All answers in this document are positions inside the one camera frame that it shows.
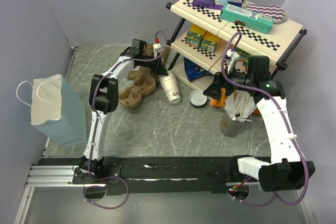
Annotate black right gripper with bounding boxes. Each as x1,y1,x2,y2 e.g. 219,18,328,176
203,63,254,100

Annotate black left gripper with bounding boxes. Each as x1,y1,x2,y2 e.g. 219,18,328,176
140,52,169,77

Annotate white paper cup stack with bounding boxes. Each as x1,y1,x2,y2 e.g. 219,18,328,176
159,71,181,104

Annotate white plastic cup lids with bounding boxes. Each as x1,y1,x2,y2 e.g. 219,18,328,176
189,90,207,109

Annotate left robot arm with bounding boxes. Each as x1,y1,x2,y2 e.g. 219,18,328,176
79,38,167,183

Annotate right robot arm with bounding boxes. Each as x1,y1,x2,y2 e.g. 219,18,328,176
204,54,315,191

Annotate brown coffee bean bag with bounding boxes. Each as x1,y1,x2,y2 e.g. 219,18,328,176
127,44,170,80

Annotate orange snack bag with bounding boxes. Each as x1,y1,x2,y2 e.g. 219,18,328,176
210,88,261,115

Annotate blue chip bag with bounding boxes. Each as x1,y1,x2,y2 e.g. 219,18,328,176
184,58,213,82

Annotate grey cup of stirrers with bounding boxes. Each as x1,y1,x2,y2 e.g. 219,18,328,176
219,91,257,137

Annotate brown pulp cup carrier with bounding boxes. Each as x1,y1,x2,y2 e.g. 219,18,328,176
119,73,156,110

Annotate green juice carton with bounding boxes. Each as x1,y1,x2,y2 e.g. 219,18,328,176
185,30,205,48
235,48,250,67
200,36,220,52

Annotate cream checkered shelf rack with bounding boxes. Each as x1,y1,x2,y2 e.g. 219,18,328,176
166,0,307,91

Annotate teal carton box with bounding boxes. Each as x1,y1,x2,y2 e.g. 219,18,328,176
220,3,274,34

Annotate purple wavy sponge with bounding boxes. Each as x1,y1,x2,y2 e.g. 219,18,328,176
245,3,288,24

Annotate light blue paper bag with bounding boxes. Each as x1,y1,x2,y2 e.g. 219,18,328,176
16,74,87,147

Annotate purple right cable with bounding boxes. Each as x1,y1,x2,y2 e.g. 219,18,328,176
220,31,310,206

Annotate purple cable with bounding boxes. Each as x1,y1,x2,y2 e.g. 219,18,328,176
220,31,310,206
83,30,170,210

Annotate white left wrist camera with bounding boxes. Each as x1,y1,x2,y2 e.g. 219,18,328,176
153,38,165,57

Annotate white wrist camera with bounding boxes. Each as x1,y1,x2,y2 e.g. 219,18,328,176
153,38,165,57
226,49,240,74

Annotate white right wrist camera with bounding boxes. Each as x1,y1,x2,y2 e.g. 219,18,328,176
226,49,240,74

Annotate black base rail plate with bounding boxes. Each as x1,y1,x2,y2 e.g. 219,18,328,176
25,155,279,200

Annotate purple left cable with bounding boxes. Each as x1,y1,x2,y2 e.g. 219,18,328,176
83,30,170,210

